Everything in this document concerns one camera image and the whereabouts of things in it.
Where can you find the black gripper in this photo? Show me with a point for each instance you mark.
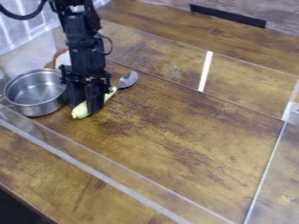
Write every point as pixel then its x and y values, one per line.
pixel 88 86

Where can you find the green handled metal spoon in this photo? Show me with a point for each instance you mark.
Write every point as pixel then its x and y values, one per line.
pixel 126 81

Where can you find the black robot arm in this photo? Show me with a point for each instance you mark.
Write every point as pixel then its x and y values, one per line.
pixel 80 25

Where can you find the stainless steel pot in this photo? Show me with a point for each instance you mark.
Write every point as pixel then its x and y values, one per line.
pixel 36 92

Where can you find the red and white toy mushroom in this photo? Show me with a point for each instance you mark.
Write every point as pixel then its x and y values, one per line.
pixel 62 58

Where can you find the clear acrylic front barrier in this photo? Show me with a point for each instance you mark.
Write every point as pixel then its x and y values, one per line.
pixel 161 198

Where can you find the clear acrylic barrier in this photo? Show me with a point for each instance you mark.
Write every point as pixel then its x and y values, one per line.
pixel 275 204
pixel 161 198

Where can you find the black strip on table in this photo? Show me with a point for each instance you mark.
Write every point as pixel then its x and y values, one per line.
pixel 229 16

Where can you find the clear acrylic right barrier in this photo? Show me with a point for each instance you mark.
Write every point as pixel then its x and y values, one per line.
pixel 275 204

